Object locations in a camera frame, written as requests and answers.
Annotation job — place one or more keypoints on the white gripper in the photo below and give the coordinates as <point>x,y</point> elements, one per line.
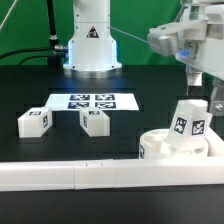
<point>202,48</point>

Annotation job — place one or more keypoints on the white round stool seat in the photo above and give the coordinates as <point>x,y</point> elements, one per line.
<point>153,145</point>

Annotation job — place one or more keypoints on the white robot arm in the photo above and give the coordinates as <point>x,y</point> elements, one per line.
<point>92,48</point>

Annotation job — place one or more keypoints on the white sheet with tags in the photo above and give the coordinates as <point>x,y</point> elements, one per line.
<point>103,101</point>

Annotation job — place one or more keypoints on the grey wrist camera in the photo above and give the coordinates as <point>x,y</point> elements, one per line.
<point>166,39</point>

